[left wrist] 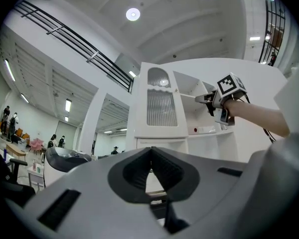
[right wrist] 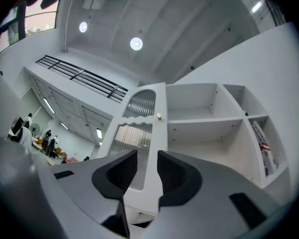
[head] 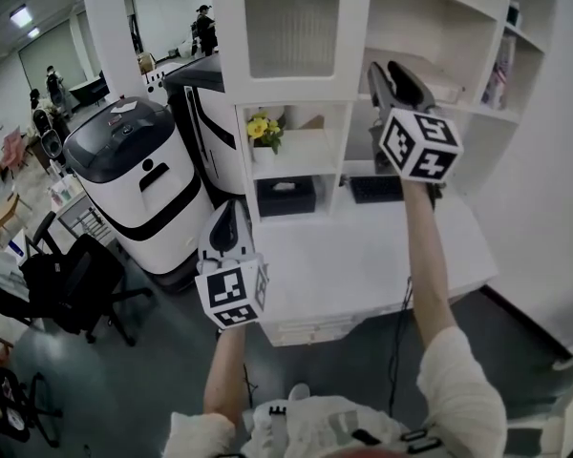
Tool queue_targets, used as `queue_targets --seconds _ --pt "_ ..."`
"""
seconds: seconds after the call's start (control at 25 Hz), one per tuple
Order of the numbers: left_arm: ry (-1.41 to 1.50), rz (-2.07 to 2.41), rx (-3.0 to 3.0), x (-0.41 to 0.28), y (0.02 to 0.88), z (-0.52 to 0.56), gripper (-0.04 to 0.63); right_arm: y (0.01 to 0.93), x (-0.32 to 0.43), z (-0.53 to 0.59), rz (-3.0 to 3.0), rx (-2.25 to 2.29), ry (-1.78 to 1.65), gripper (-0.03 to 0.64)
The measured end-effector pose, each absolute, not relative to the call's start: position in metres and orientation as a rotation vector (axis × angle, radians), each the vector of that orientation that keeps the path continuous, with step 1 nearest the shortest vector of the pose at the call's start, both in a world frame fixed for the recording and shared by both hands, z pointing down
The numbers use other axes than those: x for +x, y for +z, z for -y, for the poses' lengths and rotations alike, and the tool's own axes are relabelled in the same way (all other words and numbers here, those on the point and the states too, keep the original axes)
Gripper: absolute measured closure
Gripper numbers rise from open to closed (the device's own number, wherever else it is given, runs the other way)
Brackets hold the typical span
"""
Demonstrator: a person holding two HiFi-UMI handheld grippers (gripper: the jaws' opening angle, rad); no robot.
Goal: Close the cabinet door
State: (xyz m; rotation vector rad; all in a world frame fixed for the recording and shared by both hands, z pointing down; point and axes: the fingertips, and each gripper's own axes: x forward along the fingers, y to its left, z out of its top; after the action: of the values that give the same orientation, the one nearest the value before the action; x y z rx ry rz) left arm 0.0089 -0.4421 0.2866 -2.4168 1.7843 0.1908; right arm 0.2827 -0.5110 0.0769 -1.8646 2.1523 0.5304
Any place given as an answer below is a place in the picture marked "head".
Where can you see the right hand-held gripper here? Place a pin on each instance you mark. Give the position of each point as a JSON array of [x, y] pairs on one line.
[[415, 146]]

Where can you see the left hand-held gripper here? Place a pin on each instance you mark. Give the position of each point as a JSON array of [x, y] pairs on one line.
[[227, 289]]

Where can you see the white cabinet with glass door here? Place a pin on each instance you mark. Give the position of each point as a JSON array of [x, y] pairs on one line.
[[291, 27]]

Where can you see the person's right forearm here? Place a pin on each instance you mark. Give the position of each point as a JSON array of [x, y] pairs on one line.
[[425, 256]]

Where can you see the person's left forearm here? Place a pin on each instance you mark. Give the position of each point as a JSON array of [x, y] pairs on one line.
[[224, 375]]

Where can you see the white desk with drawers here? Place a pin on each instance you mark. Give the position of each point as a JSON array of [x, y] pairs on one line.
[[353, 256]]

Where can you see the black tissue box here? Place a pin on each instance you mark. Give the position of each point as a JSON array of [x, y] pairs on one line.
[[286, 201]]

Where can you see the white delivery robot black lid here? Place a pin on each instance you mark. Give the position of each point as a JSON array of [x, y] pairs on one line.
[[157, 208]]

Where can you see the black keyboard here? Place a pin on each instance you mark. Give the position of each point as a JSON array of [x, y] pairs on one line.
[[375, 189]]

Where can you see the white shelf unit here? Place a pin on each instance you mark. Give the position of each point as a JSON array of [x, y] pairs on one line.
[[482, 146]]

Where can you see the row of upright booklets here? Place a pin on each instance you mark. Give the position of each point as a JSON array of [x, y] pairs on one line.
[[499, 79]]

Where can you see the tall black and white robot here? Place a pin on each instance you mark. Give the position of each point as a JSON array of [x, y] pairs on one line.
[[219, 136]]

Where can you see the yellow flower potted plant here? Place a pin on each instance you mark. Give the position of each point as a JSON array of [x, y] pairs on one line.
[[258, 127]]

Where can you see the black office chair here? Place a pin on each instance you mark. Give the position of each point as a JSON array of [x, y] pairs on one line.
[[95, 265], [5, 413]]

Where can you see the small dark container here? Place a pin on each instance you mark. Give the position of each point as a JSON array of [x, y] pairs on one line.
[[513, 14]]

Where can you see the white side table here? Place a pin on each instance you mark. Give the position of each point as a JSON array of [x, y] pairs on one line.
[[76, 208]]

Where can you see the person's white shoe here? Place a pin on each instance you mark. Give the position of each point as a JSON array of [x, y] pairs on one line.
[[299, 392]]

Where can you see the white paper sheet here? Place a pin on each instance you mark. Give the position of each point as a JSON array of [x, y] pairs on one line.
[[124, 108]]

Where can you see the black backpack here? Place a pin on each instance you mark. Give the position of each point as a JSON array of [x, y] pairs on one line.
[[52, 279]]

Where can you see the white perforated box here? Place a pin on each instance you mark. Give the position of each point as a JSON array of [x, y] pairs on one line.
[[155, 79]]

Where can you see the person's white shirt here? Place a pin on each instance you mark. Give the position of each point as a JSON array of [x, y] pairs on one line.
[[315, 427]]

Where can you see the grey floor fan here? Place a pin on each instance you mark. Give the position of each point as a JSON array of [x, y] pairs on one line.
[[51, 144]]

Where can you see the dark background table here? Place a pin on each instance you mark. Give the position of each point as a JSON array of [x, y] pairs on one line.
[[88, 89]]

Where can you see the small blue white box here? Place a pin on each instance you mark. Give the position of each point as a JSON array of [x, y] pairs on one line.
[[16, 251]]

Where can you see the wooden table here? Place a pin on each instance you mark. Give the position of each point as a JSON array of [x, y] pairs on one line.
[[2, 215]]

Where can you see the white cloth pile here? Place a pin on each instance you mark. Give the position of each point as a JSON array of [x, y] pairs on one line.
[[0, 275]]

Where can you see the pink chair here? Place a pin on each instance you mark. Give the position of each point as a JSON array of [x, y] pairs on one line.
[[13, 148]]

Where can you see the rectangular ceiling light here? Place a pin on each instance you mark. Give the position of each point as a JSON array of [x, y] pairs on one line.
[[20, 16], [34, 32]]

